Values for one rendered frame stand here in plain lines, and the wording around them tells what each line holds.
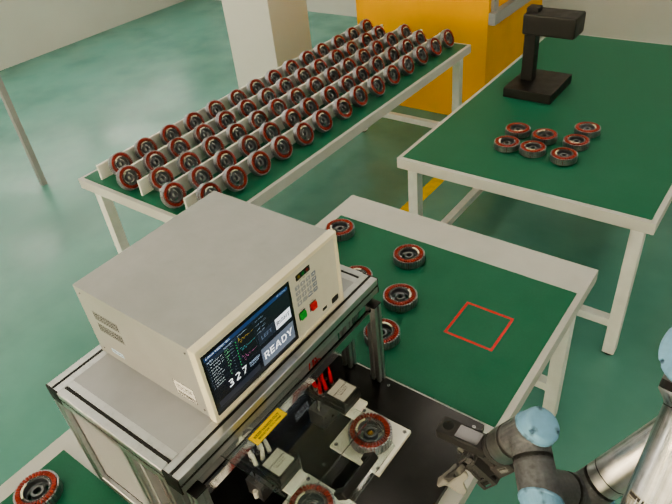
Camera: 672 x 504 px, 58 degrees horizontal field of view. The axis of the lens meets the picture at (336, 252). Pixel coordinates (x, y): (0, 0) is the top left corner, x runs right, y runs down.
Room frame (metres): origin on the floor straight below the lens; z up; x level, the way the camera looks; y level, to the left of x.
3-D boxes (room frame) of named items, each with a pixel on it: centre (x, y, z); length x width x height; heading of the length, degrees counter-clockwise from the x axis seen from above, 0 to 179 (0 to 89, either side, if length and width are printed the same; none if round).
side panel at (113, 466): (0.88, 0.56, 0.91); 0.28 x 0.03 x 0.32; 50
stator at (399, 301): (1.49, -0.19, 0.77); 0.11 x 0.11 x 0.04
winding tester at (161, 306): (1.08, 0.28, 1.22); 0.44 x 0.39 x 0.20; 140
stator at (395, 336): (1.34, -0.11, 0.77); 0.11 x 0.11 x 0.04
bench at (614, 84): (2.80, -1.34, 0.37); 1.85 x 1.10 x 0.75; 140
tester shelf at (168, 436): (1.07, 0.29, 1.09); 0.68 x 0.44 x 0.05; 140
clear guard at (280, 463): (0.78, 0.13, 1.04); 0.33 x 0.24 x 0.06; 50
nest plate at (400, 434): (0.96, -0.03, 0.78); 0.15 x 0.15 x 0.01; 50
